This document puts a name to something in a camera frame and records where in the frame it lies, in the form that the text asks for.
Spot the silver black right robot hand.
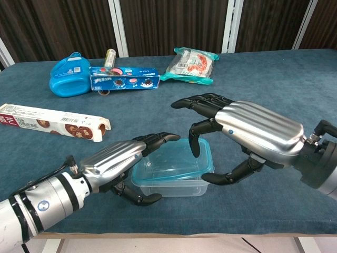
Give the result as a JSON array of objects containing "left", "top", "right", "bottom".
[{"left": 170, "top": 92, "right": 308, "bottom": 187}]

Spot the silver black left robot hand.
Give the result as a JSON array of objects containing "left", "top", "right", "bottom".
[{"left": 78, "top": 132, "right": 181, "bottom": 207}]

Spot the blue container lid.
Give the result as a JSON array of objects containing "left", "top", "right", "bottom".
[{"left": 131, "top": 137, "right": 214, "bottom": 185}]

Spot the clear plastic container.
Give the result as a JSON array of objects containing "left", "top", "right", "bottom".
[{"left": 136, "top": 154, "right": 209, "bottom": 198}]

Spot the long white baking paper box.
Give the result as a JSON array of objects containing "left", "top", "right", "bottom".
[{"left": 0, "top": 103, "right": 112, "bottom": 143}]

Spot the blue Oreo cookie box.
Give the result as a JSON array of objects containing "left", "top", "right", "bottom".
[{"left": 88, "top": 65, "right": 161, "bottom": 92}]

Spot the teal velvet tablecloth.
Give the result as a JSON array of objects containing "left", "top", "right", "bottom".
[{"left": 0, "top": 48, "right": 337, "bottom": 235}]

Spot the blue plastic detergent bottle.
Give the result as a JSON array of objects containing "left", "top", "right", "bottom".
[{"left": 49, "top": 52, "right": 92, "bottom": 98}]

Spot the green white snack packet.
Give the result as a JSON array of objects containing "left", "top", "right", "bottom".
[{"left": 160, "top": 46, "right": 221, "bottom": 86}]

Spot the yellowish cylindrical tube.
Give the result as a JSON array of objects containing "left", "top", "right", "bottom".
[{"left": 103, "top": 48, "right": 116, "bottom": 68}]

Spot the grey metal table leg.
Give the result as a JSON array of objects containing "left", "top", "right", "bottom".
[
  {"left": 42, "top": 238, "right": 65, "bottom": 253},
  {"left": 293, "top": 237, "right": 315, "bottom": 253}
]

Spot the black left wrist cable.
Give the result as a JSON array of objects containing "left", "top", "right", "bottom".
[{"left": 10, "top": 155, "right": 80, "bottom": 196}]

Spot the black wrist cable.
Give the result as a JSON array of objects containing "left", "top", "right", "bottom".
[
  {"left": 309, "top": 120, "right": 337, "bottom": 144},
  {"left": 10, "top": 155, "right": 80, "bottom": 196}
]

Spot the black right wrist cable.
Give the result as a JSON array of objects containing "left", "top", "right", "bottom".
[{"left": 309, "top": 120, "right": 337, "bottom": 144}]

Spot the white metal frame post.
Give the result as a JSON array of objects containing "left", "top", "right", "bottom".
[
  {"left": 291, "top": 0, "right": 319, "bottom": 50},
  {"left": 221, "top": 0, "right": 244, "bottom": 54},
  {"left": 0, "top": 36, "right": 15, "bottom": 71},
  {"left": 107, "top": 0, "right": 130, "bottom": 57}
]

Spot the black floor cable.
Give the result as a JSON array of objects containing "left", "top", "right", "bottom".
[{"left": 241, "top": 237, "right": 260, "bottom": 253}]

